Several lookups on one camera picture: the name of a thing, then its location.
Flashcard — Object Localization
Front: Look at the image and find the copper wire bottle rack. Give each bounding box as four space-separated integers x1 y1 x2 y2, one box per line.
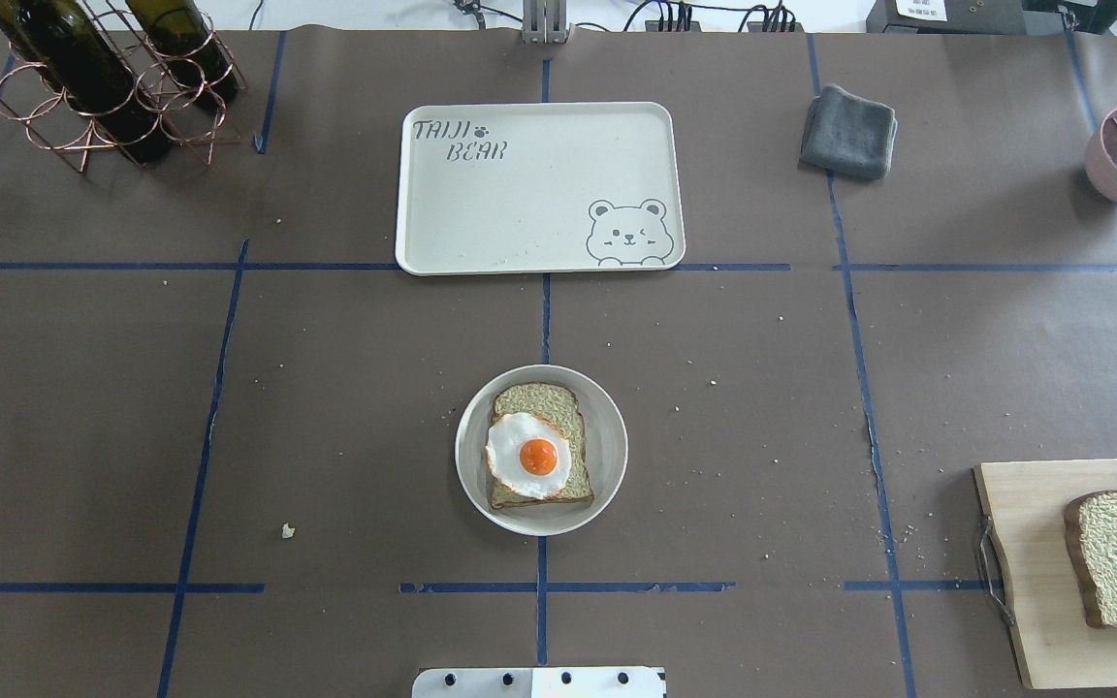
0 1 245 173

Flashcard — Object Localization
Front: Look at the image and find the cream bear tray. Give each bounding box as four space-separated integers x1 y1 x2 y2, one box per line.
395 102 686 275

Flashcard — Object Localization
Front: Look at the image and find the bread slice on plate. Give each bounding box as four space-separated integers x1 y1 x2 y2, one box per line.
485 383 594 511

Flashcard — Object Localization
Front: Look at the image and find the white round plate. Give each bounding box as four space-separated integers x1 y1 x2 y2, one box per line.
454 364 629 536

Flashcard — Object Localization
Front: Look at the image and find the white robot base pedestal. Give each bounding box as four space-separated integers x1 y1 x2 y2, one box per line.
411 666 668 697

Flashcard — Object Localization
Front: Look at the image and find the fried egg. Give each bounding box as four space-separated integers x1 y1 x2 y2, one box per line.
484 412 573 499

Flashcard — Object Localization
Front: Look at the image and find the dark green wine bottle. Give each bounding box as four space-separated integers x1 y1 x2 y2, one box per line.
0 1 172 165

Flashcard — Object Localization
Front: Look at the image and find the grey folded cloth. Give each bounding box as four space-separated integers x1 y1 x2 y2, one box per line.
799 83 897 180

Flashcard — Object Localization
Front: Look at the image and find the wooden cutting board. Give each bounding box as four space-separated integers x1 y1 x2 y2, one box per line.
973 459 1117 689

